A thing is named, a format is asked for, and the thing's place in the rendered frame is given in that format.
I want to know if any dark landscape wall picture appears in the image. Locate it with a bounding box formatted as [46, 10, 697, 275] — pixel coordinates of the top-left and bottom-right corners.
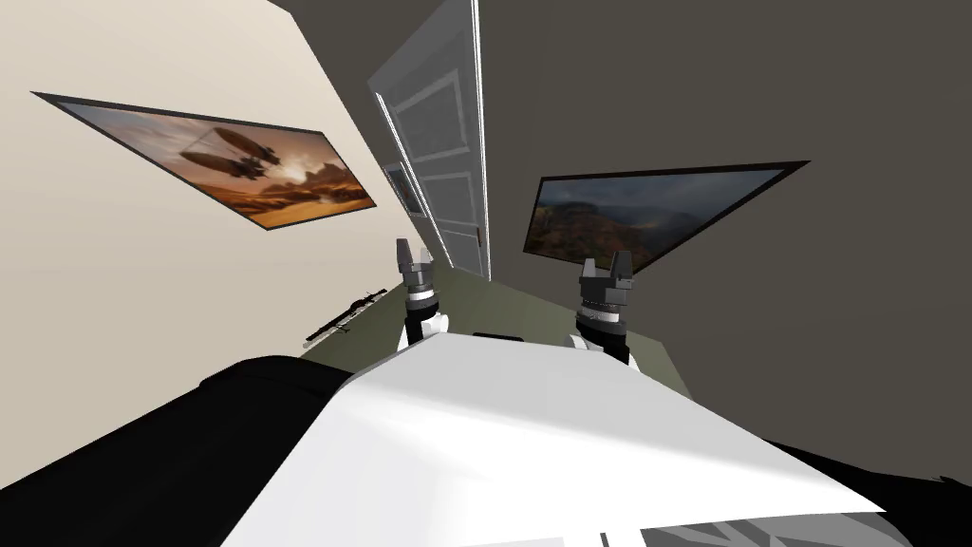
[522, 160, 812, 276]

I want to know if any white panelled door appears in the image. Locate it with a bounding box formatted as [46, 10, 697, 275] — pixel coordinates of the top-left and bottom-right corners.
[367, 0, 493, 281]

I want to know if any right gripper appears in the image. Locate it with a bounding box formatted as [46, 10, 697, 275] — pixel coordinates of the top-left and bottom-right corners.
[578, 250, 635, 309]

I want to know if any small grey wall picture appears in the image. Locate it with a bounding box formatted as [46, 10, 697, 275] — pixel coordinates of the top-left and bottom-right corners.
[383, 161, 427, 220]

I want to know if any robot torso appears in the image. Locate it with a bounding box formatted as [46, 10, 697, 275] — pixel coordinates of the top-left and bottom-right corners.
[219, 330, 912, 547]

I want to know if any orange airship wall picture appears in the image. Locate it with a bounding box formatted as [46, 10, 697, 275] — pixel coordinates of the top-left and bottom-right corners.
[31, 90, 378, 233]

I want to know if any black elongated object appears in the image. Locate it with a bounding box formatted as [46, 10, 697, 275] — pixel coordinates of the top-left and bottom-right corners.
[304, 288, 389, 348]

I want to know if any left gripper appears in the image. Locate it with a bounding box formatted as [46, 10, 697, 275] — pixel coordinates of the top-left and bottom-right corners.
[394, 237, 437, 292]

